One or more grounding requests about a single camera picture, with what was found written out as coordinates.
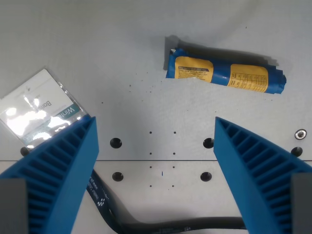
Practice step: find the blue and yellow rolled packet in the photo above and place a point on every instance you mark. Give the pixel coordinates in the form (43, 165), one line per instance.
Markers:
(224, 72)

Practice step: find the silver screw in table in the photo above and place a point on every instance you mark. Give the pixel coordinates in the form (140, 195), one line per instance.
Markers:
(300, 134)

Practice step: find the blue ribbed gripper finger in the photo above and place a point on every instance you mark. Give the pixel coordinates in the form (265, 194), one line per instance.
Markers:
(258, 168)
(61, 165)

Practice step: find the white card in clear sleeve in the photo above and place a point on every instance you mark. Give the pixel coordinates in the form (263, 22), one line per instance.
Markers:
(36, 104)

